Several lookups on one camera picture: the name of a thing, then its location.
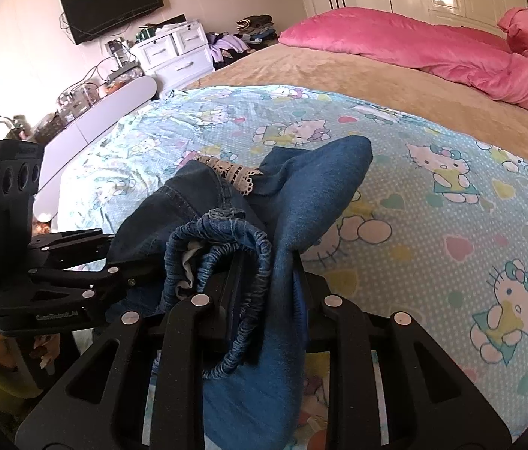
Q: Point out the tan bed blanket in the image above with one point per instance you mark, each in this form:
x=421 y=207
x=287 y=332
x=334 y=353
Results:
x=452 y=105

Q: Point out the black wall television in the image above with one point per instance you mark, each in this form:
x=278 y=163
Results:
x=90 y=19

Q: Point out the pile of clothes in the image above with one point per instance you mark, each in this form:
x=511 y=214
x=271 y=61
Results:
x=253 y=33

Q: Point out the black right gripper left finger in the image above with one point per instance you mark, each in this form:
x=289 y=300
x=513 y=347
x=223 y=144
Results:
x=140 y=385

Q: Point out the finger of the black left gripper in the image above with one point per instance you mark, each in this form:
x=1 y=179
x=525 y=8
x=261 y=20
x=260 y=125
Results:
x=87 y=245
x=113 y=280

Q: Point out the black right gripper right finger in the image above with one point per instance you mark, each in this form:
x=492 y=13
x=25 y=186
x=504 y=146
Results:
x=388 y=376

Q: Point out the white drawer chest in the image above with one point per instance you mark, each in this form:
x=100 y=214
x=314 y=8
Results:
x=176 y=56

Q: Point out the pink duvet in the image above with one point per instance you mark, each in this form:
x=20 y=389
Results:
x=458 y=54

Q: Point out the light blue cartoon cat bedsheet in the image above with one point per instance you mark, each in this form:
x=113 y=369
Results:
x=438 y=228

